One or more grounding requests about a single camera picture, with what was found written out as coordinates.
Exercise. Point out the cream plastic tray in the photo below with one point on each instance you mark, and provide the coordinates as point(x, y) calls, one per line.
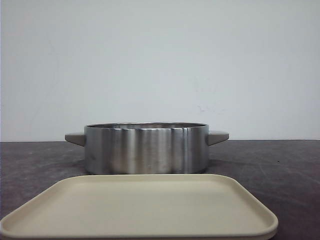
point(142, 207)

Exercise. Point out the stainless steel steamer pot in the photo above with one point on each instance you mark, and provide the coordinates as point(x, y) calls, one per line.
point(147, 147)

